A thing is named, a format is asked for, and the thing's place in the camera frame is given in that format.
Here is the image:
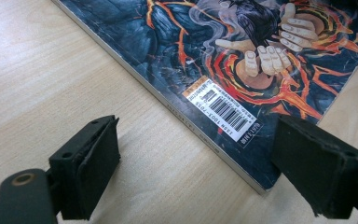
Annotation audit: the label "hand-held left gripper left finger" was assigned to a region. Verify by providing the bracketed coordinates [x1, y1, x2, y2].
[48, 115, 121, 221]

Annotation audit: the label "dark illustrated magazine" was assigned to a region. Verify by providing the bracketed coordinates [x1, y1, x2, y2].
[50, 0, 358, 195]

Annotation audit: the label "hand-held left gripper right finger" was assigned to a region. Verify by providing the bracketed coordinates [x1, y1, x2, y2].
[270, 114, 358, 220]

